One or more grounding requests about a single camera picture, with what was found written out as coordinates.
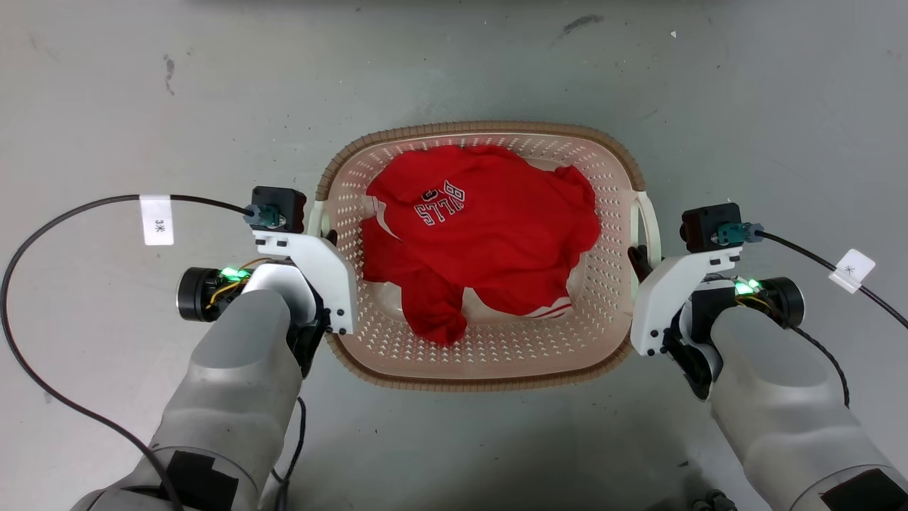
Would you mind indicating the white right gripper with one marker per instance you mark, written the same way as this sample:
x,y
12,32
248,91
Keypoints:
x,y
663,298

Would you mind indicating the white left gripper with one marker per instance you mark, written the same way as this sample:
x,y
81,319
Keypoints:
x,y
323,273

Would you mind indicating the beige plastic laundry basket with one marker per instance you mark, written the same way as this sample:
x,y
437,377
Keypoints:
x,y
496,358

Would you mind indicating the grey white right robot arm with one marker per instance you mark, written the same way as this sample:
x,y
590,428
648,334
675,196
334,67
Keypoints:
x,y
780,397

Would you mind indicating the dark grey robot base part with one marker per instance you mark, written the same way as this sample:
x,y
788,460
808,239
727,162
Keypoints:
x,y
713,501

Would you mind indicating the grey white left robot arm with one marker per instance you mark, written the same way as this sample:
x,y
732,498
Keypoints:
x,y
234,397

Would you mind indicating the red sports jersey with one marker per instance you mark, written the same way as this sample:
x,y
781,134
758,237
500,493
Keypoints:
x,y
489,241

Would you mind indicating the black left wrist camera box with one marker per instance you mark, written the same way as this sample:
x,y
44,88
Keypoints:
x,y
280,206

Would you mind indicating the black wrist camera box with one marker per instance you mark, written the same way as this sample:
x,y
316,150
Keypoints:
x,y
709,226
280,206

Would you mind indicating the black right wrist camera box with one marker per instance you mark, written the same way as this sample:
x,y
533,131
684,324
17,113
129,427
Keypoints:
x,y
709,226

